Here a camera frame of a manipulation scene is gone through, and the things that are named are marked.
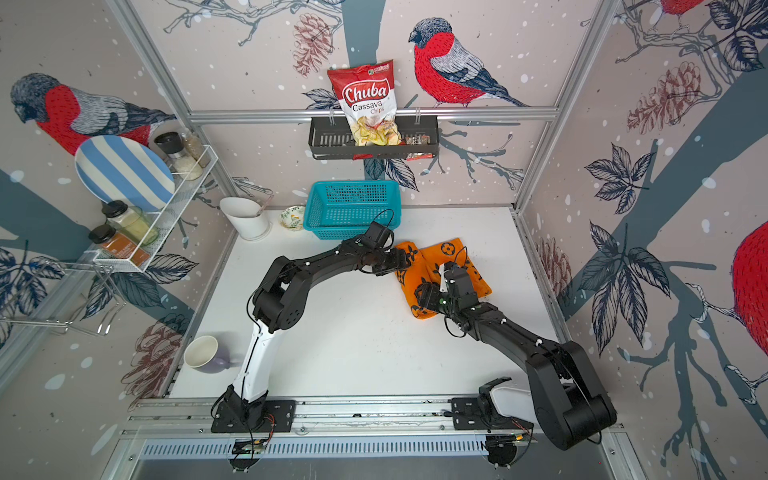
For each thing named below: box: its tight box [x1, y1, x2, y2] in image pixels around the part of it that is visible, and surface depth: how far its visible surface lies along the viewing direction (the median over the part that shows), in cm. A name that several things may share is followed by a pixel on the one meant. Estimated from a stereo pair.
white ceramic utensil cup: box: [219, 197, 269, 240], surface depth 110 cm
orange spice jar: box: [88, 224, 151, 268], surface depth 63 cm
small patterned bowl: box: [278, 205, 305, 232], surface depth 117 cm
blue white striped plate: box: [74, 134, 175, 212], surface depth 73 cm
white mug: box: [184, 335, 230, 373], surface depth 79 cm
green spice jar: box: [101, 200, 160, 246], surface depth 67 cm
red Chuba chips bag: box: [327, 59, 402, 146], surface depth 83 cm
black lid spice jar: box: [154, 131, 203, 181], surface depth 83 cm
